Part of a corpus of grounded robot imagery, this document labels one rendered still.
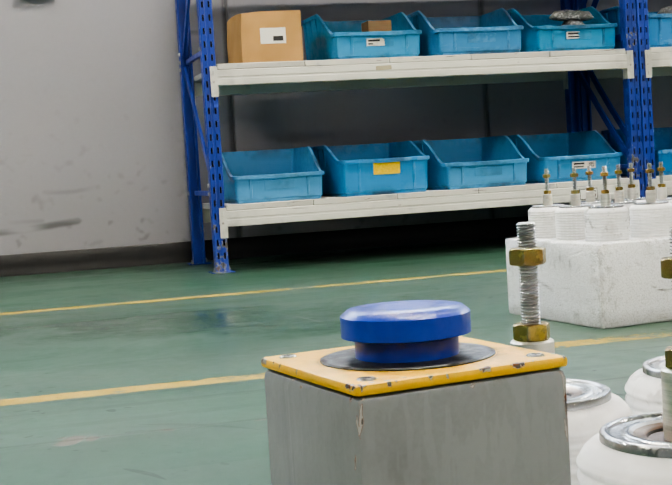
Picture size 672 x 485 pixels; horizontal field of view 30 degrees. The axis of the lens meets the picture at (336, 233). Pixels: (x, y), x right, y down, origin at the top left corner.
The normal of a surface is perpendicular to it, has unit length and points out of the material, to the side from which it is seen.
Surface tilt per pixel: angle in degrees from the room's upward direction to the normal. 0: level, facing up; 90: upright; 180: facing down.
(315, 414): 90
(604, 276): 90
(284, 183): 95
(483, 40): 95
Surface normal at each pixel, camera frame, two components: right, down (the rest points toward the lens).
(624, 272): 0.37, 0.03
